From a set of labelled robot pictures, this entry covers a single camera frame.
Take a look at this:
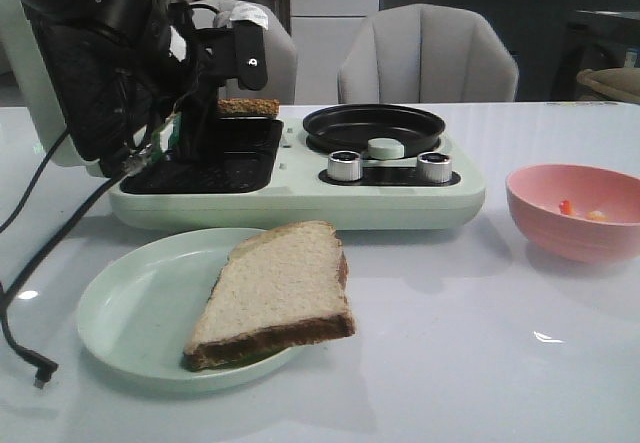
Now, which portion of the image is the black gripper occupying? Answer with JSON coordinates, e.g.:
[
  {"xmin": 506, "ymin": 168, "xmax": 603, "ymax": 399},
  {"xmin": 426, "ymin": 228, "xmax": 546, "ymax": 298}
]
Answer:
[{"xmin": 150, "ymin": 2, "xmax": 267, "ymax": 162}]

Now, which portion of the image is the bread slice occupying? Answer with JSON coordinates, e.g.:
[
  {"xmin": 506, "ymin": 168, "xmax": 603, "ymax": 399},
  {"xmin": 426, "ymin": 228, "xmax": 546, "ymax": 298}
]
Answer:
[
  {"xmin": 217, "ymin": 98, "xmax": 280, "ymax": 117},
  {"xmin": 183, "ymin": 221, "xmax": 356, "ymax": 371}
]

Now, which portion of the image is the green breakfast maker lid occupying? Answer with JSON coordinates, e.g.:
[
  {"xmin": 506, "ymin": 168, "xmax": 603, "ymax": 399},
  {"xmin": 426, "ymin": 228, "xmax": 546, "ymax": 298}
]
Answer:
[{"xmin": 1, "ymin": 0, "xmax": 106, "ymax": 177}]

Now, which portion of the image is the pink bowl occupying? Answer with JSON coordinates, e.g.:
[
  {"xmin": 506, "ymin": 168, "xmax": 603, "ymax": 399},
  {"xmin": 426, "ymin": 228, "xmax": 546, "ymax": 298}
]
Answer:
[{"xmin": 506, "ymin": 164, "xmax": 639, "ymax": 263}]

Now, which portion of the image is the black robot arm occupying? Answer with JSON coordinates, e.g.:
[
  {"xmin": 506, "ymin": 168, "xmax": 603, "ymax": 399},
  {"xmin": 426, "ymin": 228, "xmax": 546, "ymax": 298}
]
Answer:
[{"xmin": 1, "ymin": 0, "xmax": 268, "ymax": 177}]

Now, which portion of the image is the green breakfast maker base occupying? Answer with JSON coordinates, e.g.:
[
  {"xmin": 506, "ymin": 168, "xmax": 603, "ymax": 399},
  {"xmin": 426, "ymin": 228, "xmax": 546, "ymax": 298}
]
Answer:
[{"xmin": 109, "ymin": 118, "xmax": 485, "ymax": 231}]

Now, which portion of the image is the red shrimp piece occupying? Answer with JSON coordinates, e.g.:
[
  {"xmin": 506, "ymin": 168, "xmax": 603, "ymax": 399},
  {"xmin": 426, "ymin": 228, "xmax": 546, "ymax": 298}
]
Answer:
[{"xmin": 558, "ymin": 200, "xmax": 575, "ymax": 216}]

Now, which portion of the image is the orange shrimp piece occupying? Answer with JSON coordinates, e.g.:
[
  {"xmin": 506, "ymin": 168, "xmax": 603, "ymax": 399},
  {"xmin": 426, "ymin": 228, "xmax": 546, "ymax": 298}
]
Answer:
[{"xmin": 585, "ymin": 210, "xmax": 608, "ymax": 222}]

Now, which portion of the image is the left beige chair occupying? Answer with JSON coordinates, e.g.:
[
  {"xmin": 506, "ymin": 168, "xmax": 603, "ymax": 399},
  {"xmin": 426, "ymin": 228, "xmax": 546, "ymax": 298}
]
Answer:
[{"xmin": 191, "ymin": 0, "xmax": 298, "ymax": 105}]

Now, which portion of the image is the beige chair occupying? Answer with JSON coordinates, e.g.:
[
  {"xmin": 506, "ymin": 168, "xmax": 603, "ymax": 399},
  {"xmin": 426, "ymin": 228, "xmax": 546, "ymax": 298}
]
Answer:
[
  {"xmin": 337, "ymin": 4, "xmax": 519, "ymax": 104},
  {"xmin": 191, "ymin": 0, "xmax": 298, "ymax": 105}
]

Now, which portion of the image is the black round frying pan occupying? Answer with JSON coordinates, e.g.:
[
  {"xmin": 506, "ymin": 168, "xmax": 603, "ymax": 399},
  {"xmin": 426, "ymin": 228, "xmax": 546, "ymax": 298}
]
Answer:
[{"xmin": 302, "ymin": 104, "xmax": 446, "ymax": 157}]

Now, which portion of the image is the white refrigerator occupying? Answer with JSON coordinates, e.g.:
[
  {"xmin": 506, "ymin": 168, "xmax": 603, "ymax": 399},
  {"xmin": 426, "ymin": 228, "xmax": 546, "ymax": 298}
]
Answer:
[{"xmin": 290, "ymin": 0, "xmax": 379, "ymax": 105}]

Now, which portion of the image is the left silver knob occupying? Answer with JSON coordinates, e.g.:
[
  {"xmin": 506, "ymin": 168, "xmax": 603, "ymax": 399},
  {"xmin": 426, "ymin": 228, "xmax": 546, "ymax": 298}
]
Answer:
[{"xmin": 327, "ymin": 150, "xmax": 363, "ymax": 182}]

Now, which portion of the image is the silver knob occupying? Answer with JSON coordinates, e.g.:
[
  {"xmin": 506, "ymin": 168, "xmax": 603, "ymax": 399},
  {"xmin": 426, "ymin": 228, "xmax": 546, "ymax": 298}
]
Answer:
[
  {"xmin": 327, "ymin": 150, "xmax": 363, "ymax": 182},
  {"xmin": 416, "ymin": 152, "xmax": 453, "ymax": 184}
]

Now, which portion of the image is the right beige chair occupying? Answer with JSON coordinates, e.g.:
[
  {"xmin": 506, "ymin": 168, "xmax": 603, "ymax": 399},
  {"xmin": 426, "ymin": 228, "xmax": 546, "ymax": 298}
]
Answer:
[{"xmin": 337, "ymin": 4, "xmax": 519, "ymax": 104}]

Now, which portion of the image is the right silver knob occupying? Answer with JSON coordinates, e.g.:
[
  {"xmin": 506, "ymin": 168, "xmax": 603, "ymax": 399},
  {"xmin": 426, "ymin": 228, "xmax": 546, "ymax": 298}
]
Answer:
[{"xmin": 416, "ymin": 152, "xmax": 453, "ymax": 184}]

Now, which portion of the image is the light green round plate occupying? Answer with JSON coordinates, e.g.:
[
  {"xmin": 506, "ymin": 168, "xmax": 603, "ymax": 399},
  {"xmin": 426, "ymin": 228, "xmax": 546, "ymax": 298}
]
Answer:
[{"xmin": 76, "ymin": 228, "xmax": 304, "ymax": 394}]

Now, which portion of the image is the dark kitchen counter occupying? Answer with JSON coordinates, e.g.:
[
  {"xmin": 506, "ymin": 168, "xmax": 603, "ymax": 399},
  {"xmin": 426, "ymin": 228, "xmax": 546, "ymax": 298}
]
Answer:
[{"xmin": 380, "ymin": 0, "xmax": 639, "ymax": 101}]

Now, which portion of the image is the olive cushion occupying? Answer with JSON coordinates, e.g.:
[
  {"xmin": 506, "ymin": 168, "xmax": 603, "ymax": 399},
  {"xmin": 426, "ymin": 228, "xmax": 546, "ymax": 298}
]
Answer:
[{"xmin": 576, "ymin": 67, "xmax": 640, "ymax": 104}]

